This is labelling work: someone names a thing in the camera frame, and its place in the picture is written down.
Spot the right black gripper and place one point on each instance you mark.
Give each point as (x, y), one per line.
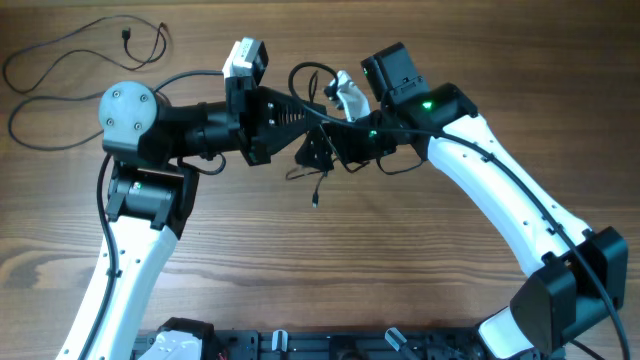
(344, 147)

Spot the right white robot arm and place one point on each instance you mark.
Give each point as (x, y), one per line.
(575, 277)

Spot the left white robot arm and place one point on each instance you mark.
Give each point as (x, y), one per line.
(144, 201)

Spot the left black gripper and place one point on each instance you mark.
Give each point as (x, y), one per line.
(250, 113)

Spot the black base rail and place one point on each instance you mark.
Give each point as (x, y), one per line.
(448, 344)

